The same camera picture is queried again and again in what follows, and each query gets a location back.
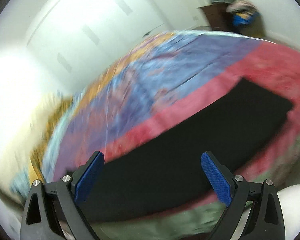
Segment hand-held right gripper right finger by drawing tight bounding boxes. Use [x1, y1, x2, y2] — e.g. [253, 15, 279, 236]
[201, 151, 287, 240]

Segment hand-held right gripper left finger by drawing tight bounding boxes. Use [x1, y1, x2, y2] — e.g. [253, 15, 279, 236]
[20, 151, 105, 240]

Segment black pants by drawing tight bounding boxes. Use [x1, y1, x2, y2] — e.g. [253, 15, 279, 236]
[65, 77, 294, 223]

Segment orange green floral quilt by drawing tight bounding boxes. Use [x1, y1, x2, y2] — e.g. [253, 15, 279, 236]
[30, 95, 73, 170]

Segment colourful patchwork bedspread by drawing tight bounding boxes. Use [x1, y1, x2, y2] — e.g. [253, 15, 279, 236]
[41, 30, 300, 240]

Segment white wardrobe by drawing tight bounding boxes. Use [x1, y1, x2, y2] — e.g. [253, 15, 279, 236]
[25, 0, 170, 98]

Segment olive brown box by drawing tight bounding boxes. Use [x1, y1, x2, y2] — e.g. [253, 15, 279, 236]
[240, 17, 268, 39]

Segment blue bag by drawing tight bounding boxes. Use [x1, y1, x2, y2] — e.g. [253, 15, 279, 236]
[232, 11, 259, 27]

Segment dark wooden cabinet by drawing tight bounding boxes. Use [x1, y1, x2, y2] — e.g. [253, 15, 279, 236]
[197, 4, 237, 33]

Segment pile of pastel clothes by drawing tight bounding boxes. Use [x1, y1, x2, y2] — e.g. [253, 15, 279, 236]
[226, 0, 257, 14]

